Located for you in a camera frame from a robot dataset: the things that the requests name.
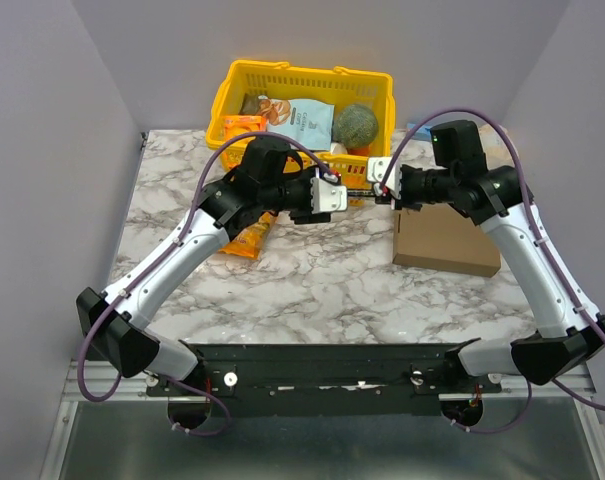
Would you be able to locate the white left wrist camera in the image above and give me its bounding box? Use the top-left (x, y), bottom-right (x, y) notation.
top-left (310, 172), bottom-right (349, 214)

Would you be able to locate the yellow plastic shopping basket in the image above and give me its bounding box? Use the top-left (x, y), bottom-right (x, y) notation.
top-left (204, 59), bottom-right (395, 201)

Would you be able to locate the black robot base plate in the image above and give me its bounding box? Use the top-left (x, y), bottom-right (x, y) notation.
top-left (147, 343), bottom-right (501, 418)

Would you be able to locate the light blue cassava chips bag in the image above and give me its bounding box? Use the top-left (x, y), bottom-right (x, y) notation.
top-left (258, 95), bottom-right (334, 151)

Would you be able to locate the green netted melon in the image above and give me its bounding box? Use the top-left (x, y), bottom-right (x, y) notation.
top-left (332, 103), bottom-right (379, 149)

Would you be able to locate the orange fruit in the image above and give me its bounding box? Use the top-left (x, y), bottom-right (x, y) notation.
top-left (347, 146), bottom-right (371, 157)

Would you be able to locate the brown cardboard express box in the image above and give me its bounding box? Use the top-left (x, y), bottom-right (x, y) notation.
top-left (392, 205), bottom-right (502, 278)

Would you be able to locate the white cup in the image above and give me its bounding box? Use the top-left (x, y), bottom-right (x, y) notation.
top-left (329, 142), bottom-right (348, 155)

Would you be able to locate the orange snack box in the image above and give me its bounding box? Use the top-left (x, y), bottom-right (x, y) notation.
top-left (222, 114), bottom-right (267, 142)

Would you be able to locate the blue flat package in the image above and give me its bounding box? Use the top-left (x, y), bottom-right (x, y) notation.
top-left (406, 123), bottom-right (431, 142)

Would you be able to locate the aluminium frame rail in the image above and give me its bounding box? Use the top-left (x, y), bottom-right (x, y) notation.
top-left (39, 357), bottom-right (605, 480)

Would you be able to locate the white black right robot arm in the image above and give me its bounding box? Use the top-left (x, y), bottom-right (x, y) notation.
top-left (366, 120), bottom-right (605, 392)

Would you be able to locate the orange gummy candy bag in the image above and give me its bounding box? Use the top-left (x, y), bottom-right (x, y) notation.
top-left (219, 212), bottom-right (277, 260)

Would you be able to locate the red black utility knife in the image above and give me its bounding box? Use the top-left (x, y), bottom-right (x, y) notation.
top-left (347, 188), bottom-right (381, 205)

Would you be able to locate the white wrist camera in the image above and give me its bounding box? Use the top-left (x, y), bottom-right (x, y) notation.
top-left (366, 156), bottom-right (401, 209)
top-left (310, 172), bottom-right (349, 214)

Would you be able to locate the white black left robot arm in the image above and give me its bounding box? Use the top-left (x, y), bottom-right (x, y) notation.
top-left (76, 133), bottom-right (348, 395)

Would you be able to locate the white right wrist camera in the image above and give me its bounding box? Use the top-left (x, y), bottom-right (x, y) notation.
top-left (366, 156), bottom-right (401, 209)

